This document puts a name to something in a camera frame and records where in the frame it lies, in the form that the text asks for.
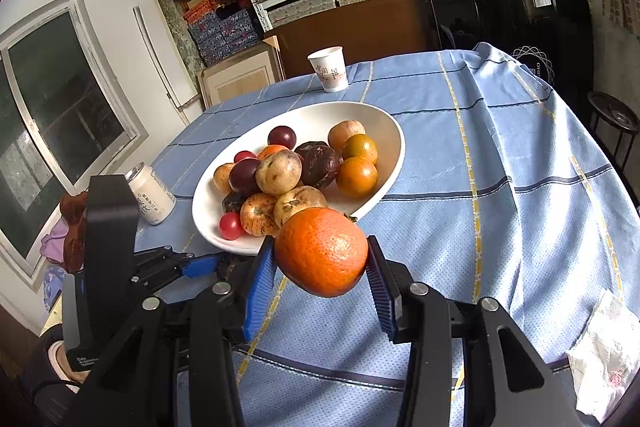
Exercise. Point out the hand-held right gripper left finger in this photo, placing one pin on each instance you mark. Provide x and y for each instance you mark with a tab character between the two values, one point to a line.
257	297

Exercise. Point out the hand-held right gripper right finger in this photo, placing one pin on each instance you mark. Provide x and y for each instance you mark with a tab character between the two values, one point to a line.
385	302

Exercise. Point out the brown cloth bundle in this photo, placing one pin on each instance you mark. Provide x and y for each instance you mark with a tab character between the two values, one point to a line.
75	227

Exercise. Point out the white paper cup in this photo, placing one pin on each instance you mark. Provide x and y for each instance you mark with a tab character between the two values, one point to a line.
329	69

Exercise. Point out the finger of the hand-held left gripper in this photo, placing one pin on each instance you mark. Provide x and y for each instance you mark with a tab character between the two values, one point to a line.
200	266

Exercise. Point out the marble slab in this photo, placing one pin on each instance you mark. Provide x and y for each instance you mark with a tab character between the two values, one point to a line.
175	27

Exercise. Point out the person's left hand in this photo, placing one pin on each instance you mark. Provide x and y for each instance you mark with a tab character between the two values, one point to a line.
62	362

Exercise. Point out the white oval plate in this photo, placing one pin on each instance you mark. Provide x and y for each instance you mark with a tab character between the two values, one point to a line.
310	119

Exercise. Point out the pile of blue printed boxes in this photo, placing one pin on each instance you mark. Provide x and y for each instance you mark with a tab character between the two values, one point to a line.
225	32

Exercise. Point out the white slat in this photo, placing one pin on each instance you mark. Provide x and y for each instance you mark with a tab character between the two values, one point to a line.
155	47

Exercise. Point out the greenish orange mandarin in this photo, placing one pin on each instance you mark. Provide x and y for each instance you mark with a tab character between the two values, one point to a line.
361	148

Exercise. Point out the wooden picture frame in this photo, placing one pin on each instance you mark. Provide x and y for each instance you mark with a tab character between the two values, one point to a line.
240	74

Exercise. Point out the red tomato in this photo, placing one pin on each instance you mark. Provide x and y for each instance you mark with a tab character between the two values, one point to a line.
231	226
245	156

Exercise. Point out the white beverage can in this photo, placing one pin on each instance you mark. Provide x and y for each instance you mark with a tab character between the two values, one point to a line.
152	199

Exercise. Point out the brown wooden board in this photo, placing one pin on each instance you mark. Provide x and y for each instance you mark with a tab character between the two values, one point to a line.
360	32

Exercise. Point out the striped tan fruit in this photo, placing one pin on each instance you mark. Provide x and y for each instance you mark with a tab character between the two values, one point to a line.
258	214
222	178

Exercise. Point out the black glossy panel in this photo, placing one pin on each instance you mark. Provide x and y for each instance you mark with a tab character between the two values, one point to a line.
475	17

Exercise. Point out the yellow speckled fruit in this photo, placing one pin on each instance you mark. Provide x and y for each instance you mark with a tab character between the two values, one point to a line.
278	173

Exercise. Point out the black round stool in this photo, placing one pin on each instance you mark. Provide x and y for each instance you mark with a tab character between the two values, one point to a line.
615	112

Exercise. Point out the pale tan round fruit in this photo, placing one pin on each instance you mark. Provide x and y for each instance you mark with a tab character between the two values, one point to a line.
300	202

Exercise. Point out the crumpled white tissue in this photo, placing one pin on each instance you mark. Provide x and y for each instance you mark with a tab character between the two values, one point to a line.
600	357

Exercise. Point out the blue plaid tablecloth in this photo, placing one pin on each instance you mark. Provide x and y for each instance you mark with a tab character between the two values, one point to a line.
475	257

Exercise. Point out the white framed window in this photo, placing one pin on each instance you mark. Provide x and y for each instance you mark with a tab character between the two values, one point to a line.
60	107

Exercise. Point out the dark red plum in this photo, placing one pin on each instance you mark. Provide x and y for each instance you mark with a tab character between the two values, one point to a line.
281	136
244	177

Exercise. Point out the pale pink cloth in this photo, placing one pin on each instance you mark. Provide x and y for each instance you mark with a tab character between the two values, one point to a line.
55	242

